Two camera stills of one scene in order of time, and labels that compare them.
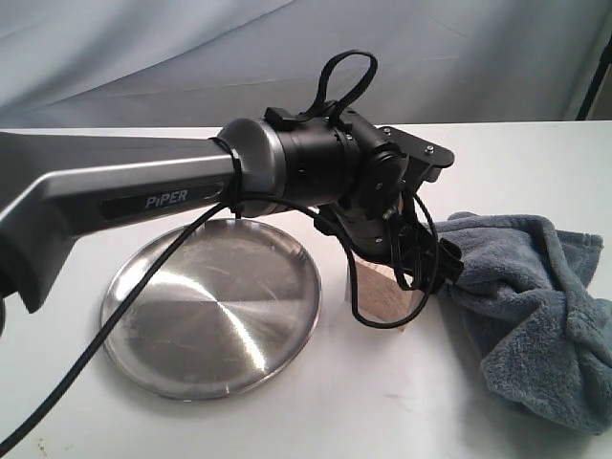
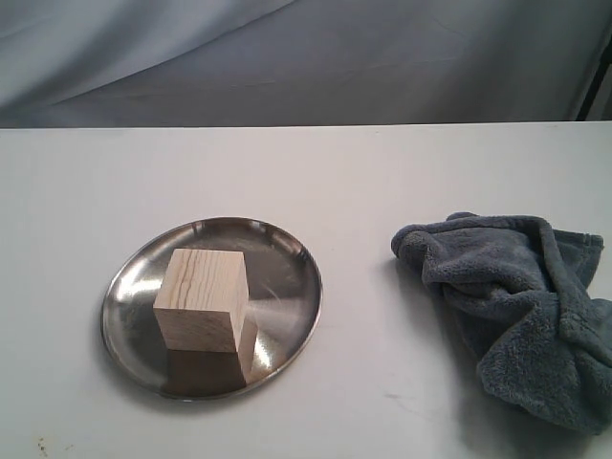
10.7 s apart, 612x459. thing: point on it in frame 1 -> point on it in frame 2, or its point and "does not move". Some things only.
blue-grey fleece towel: x=528 y=305 does not move
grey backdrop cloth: x=102 y=64 does not move
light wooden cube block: x=380 y=294 -> x=203 y=305
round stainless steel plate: x=234 y=315 does not move
